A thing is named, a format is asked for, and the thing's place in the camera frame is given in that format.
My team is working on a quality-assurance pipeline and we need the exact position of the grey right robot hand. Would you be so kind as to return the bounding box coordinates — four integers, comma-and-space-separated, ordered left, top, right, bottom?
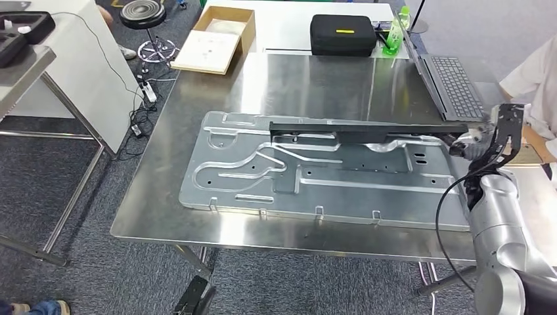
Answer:
448, 123, 497, 161

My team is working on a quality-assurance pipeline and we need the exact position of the long black plastic car part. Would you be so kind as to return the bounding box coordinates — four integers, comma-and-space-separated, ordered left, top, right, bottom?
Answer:
268, 120, 470, 146

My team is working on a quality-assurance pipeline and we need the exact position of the grey open laptop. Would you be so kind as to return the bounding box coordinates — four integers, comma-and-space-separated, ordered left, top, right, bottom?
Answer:
397, 19, 492, 123

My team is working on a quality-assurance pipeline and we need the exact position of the person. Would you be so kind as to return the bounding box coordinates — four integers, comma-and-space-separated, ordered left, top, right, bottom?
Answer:
497, 33, 557, 188
96, 3, 139, 61
0, 299, 72, 315

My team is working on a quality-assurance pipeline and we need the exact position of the grey pole stand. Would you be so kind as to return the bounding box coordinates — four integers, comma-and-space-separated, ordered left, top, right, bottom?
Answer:
408, 0, 430, 35

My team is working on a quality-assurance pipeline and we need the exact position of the green plastic bottle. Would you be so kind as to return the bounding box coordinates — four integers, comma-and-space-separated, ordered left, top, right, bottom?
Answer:
381, 5, 411, 58

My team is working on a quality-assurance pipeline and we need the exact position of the large stamped metal panel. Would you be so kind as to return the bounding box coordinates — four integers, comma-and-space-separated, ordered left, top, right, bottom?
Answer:
177, 110, 474, 232

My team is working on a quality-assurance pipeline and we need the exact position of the black zip case yellow label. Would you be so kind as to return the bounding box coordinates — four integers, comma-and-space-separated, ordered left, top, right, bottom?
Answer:
309, 14, 378, 58

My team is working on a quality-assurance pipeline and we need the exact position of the white table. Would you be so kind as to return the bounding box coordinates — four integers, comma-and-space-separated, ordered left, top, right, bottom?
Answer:
200, 0, 411, 60

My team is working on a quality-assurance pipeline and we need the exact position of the shallow wooden box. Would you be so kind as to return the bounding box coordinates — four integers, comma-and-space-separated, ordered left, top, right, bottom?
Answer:
169, 5, 257, 76

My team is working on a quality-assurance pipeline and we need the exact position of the black robot foot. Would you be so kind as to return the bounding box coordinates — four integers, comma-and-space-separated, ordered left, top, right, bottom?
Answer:
172, 274, 217, 315

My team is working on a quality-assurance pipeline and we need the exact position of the white power strip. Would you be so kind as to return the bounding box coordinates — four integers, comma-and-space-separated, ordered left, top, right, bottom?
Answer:
140, 80, 158, 104

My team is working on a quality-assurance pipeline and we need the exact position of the black stool chrome base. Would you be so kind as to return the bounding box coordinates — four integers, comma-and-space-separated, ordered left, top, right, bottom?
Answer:
118, 0, 180, 74

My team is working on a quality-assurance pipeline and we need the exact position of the white cabinet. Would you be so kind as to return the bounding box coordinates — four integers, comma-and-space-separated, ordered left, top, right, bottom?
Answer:
7, 0, 144, 154

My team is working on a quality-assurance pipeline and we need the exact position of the black foam tray case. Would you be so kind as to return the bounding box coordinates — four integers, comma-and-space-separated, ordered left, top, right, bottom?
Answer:
0, 10, 57, 69

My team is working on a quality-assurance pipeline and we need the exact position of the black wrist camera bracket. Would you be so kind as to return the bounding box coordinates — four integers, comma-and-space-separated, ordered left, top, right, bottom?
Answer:
469, 102, 526, 176

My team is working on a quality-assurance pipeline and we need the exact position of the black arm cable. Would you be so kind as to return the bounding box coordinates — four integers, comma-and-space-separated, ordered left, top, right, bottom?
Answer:
434, 173, 479, 293

